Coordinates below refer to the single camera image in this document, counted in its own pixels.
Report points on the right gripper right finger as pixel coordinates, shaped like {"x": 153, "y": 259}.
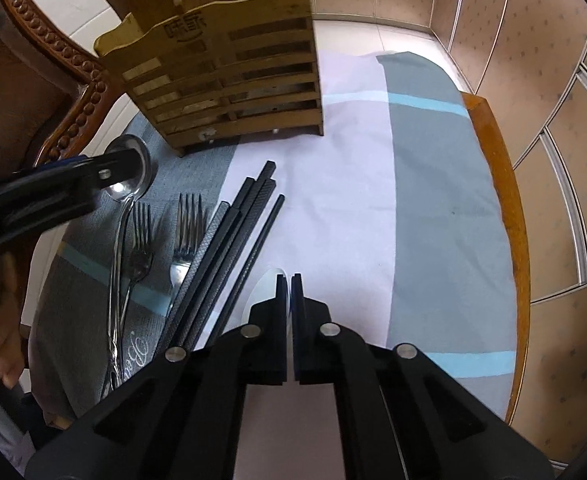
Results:
{"x": 308, "y": 316}

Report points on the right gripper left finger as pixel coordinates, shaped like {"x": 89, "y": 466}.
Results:
{"x": 268, "y": 350}

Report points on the black chopstick separate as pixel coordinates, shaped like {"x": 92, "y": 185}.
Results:
{"x": 230, "y": 303}

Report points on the large steel spoon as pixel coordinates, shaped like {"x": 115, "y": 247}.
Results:
{"x": 126, "y": 194}

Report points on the steel fork shiny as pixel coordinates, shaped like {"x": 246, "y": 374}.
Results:
{"x": 190, "y": 227}

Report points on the steel fork dark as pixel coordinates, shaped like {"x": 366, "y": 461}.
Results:
{"x": 139, "y": 264}

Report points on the kitchen cabinets beige doors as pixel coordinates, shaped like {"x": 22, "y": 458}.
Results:
{"x": 528, "y": 59}

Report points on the person hand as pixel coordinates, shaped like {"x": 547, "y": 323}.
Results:
{"x": 13, "y": 281}

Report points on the black chopstick left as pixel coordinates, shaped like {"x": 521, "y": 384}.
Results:
{"x": 189, "y": 289}

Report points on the carved wooden chair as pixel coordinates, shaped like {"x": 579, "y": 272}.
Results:
{"x": 54, "y": 94}

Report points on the black chopstick middle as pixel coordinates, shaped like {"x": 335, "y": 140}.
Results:
{"x": 220, "y": 250}

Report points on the black chopstick long top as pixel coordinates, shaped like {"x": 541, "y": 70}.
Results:
{"x": 242, "y": 218}

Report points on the grey white striped tablecloth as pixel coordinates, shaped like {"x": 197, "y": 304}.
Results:
{"x": 392, "y": 219}

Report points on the wooden utensil holder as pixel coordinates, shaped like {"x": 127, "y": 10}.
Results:
{"x": 205, "y": 70}

